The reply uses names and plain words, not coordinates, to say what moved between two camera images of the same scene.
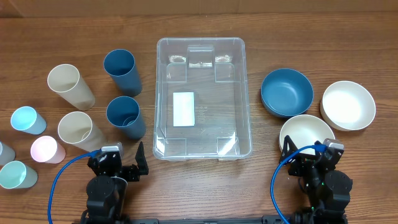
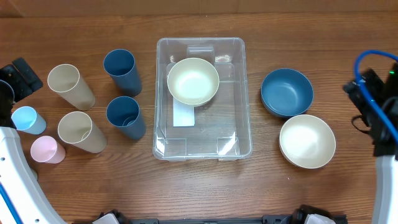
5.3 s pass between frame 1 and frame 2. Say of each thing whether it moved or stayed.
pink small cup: stayed
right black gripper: moved
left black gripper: moved
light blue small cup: stayed
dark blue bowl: stayed
